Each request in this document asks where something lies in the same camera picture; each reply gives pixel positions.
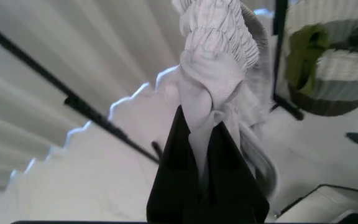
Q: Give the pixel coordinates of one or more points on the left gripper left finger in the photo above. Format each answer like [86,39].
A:
[172,186]

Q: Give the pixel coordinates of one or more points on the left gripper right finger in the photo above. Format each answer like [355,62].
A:
[232,193]

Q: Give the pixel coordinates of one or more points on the pale grey shorts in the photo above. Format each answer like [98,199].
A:
[210,77]

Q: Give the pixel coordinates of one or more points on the green garment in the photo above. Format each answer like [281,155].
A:
[303,56]

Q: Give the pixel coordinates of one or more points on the black clothes rack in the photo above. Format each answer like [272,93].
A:
[82,107]

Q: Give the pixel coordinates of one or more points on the white laundry basket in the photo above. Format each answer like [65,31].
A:
[346,65]

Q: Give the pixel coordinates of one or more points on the white curtain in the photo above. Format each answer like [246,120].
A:
[73,40]

